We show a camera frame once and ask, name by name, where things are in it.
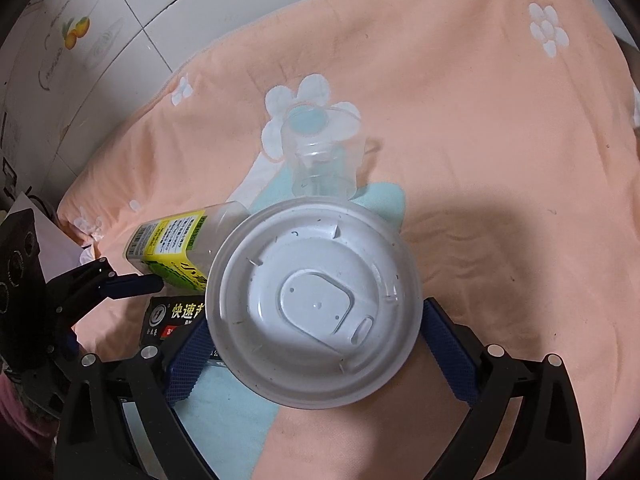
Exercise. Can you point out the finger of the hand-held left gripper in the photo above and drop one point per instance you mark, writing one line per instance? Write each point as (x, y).
(67, 322)
(132, 284)

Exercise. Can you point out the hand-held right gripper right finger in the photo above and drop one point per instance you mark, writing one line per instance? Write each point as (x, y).
(450, 355)

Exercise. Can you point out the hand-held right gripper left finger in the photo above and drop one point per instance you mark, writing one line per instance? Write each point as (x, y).
(186, 365)

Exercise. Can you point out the green yellow small carton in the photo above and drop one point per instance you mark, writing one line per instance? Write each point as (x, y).
(165, 240)

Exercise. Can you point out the white lidded paper cup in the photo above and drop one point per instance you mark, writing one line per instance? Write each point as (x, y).
(310, 280)

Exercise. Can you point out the black printed box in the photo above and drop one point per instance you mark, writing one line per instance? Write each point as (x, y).
(172, 312)

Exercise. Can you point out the pink cloth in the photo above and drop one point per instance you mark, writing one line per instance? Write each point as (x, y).
(22, 410)

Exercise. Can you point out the peach flower print blanket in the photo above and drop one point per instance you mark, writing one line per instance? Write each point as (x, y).
(475, 160)

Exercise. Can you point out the fruit wall decal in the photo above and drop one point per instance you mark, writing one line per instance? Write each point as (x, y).
(75, 32)

